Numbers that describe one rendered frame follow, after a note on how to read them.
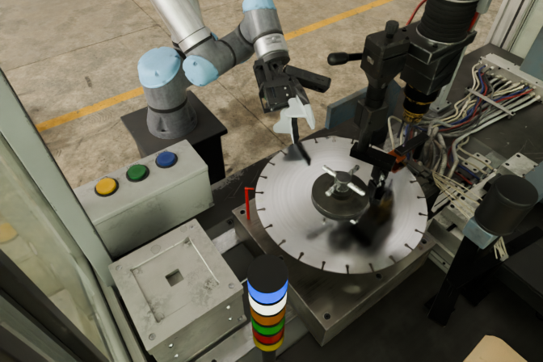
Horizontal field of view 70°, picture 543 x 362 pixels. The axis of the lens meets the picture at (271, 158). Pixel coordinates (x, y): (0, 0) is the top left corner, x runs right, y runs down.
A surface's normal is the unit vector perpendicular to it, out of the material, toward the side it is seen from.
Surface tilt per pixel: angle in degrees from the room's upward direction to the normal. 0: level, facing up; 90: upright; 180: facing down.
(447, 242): 90
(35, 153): 90
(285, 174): 0
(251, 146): 0
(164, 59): 7
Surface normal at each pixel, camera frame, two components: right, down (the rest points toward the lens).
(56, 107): 0.00, -0.69
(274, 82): 0.19, -0.18
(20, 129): 0.58, 0.59
